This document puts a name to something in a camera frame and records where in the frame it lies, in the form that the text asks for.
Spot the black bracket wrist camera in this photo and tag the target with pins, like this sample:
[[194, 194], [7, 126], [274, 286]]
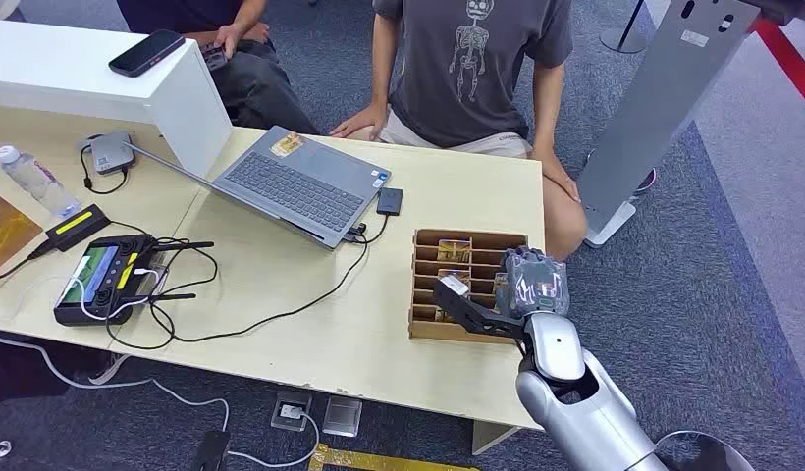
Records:
[[471, 315]]

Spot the grey kiosk stand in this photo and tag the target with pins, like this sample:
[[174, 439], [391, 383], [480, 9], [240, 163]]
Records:
[[662, 97]]

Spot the black remote controller with screen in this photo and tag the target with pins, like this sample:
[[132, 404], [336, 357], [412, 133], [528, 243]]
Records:
[[103, 279]]

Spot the black smartphone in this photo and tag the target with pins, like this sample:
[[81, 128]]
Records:
[[145, 53]]

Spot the dark round robot base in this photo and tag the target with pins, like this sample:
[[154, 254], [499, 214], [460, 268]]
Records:
[[708, 455]]

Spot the brown cardboard sheet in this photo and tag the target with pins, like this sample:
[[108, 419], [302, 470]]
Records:
[[6, 231]]

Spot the grey open laptop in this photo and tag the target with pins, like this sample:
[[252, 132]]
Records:
[[298, 182]]

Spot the floor power socket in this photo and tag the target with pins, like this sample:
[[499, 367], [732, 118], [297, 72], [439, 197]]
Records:
[[290, 411]]

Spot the small black usb hub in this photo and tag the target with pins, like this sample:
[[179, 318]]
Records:
[[389, 201]]

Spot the cardboard card holder box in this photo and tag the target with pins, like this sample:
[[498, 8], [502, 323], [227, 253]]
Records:
[[428, 328]]

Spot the person's hand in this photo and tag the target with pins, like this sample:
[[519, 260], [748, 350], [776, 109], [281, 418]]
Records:
[[236, 36]]

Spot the white desk partition box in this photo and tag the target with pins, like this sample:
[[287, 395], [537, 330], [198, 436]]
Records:
[[64, 71]]

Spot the clear plastic water bottle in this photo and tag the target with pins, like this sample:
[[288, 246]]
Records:
[[35, 182]]

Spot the person's right hand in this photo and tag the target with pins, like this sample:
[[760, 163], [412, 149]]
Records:
[[362, 122]]

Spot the black stanchion post base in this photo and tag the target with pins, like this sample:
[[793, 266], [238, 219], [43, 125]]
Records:
[[625, 40]]

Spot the black box with yellow label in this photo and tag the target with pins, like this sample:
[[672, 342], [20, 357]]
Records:
[[77, 226]]

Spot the person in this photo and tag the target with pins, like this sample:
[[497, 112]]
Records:
[[467, 71], [259, 84]]

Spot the grey square adapter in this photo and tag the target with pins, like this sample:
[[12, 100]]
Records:
[[112, 153]]

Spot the person's left hand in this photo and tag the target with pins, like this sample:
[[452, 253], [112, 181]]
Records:
[[558, 172]]

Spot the small black handheld device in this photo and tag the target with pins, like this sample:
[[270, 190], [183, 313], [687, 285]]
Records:
[[212, 57]]

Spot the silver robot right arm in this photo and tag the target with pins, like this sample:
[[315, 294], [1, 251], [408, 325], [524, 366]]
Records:
[[591, 416]]

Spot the yellow floor frame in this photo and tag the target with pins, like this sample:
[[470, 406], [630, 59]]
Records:
[[376, 463]]

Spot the golden printed card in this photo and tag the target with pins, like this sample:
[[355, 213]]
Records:
[[454, 250], [454, 273]]

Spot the grey floor cover plate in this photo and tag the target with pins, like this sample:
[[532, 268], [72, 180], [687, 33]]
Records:
[[343, 416]]

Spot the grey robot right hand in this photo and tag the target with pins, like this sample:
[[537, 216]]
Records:
[[532, 286]]

